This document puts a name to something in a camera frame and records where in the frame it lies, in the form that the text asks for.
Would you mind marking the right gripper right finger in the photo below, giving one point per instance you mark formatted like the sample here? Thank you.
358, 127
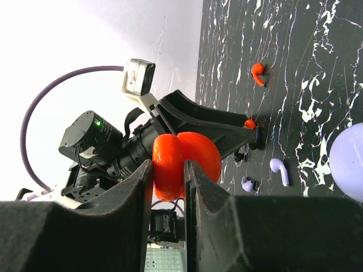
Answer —
245, 233

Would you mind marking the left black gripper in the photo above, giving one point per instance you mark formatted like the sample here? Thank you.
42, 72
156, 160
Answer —
175, 114

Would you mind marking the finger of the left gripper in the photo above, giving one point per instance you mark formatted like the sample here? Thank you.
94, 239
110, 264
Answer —
249, 148

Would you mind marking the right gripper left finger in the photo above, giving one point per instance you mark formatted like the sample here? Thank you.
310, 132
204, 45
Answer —
107, 233

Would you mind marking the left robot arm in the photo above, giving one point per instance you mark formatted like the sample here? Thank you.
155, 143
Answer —
104, 156

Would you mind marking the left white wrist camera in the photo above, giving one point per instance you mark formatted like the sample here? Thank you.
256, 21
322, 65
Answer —
138, 77

